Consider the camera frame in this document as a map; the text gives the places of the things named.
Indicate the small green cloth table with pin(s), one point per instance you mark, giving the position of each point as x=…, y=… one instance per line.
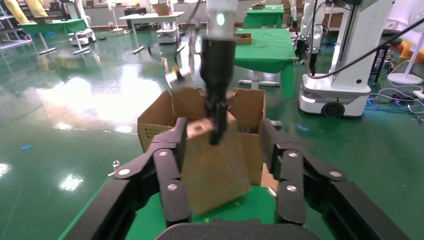
x=265, y=16

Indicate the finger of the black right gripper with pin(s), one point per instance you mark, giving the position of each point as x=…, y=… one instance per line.
x=210, y=107
x=219, y=129

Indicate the beige board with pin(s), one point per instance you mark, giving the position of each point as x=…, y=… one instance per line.
x=269, y=179

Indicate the large open cardboard carton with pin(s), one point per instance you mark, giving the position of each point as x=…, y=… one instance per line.
x=251, y=109

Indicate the blue scrap on floor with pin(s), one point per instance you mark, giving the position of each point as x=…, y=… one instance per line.
x=26, y=147

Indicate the white work table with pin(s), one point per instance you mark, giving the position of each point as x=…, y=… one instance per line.
x=150, y=16

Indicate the white pedestal fan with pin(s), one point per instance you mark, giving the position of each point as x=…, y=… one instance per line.
x=409, y=66

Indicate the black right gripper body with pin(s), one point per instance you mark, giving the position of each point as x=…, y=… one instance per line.
x=217, y=66

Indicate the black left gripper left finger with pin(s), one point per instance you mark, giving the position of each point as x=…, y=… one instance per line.
x=165, y=165

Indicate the white robot arm black gripper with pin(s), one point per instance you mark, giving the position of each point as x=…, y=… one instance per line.
x=312, y=33

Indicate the cardboard box on table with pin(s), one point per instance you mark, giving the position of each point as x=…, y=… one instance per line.
x=162, y=9

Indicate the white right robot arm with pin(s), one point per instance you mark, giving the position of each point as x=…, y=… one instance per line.
x=221, y=20

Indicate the grey mobile robot base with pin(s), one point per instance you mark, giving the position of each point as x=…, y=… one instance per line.
x=168, y=34

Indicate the white wheeled robot body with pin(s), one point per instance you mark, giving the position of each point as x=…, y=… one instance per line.
x=348, y=76

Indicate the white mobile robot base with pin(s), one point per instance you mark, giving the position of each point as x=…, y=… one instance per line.
x=82, y=36

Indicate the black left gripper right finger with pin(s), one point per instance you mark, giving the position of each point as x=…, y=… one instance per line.
x=298, y=172

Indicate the white table leg frame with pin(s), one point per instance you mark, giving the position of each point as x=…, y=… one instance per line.
x=255, y=81

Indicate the shallow cardboard tray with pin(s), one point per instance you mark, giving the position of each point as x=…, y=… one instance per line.
x=243, y=39

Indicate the black stool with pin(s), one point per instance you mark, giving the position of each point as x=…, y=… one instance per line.
x=386, y=46

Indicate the green cloth covered table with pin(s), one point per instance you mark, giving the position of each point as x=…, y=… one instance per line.
x=268, y=49

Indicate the long green cloth table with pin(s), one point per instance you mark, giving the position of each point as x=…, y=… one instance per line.
x=53, y=26

